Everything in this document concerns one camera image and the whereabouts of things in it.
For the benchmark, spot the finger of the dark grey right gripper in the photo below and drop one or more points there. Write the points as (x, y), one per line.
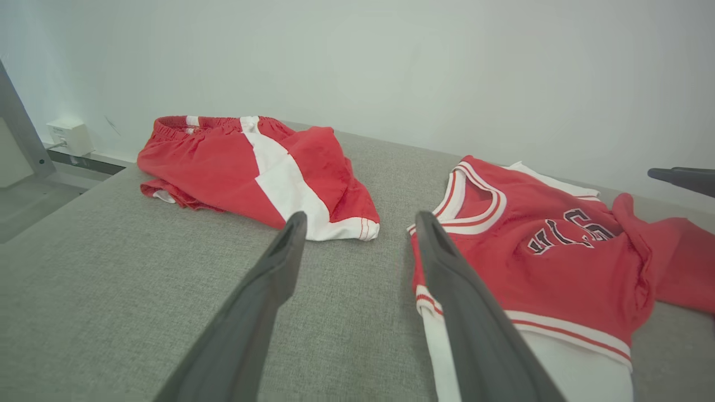
(695, 178)

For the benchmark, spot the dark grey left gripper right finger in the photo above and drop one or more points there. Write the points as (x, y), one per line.
(480, 340)

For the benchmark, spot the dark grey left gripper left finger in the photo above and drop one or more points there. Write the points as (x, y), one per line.
(240, 340)

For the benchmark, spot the red basketball jersey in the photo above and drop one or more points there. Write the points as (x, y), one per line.
(558, 279)

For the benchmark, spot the red and white shorts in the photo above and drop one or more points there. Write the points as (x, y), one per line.
(212, 173)

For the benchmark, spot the white wall socket box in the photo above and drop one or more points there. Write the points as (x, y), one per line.
(70, 137)

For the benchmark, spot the grey metal frame post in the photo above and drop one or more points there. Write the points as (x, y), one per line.
(22, 134)

